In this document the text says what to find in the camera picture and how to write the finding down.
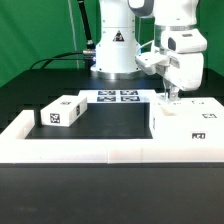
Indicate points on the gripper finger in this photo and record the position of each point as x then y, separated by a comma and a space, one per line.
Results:
172, 91

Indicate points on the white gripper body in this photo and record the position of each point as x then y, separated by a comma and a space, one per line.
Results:
184, 65

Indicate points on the white cabinet door panel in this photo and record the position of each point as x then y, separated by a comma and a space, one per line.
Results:
187, 106

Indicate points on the white cabinet body box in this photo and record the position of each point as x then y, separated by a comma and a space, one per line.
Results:
194, 129

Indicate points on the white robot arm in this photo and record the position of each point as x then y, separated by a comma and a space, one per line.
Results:
116, 51

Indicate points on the white cabinet top block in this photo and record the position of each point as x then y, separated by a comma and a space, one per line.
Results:
63, 111

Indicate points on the white base tag plate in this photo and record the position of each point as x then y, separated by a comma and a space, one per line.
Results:
118, 96

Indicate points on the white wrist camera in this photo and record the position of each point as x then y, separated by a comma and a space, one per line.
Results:
150, 62

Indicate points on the white U-shaped obstacle wall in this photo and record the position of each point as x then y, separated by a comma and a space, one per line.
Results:
16, 148

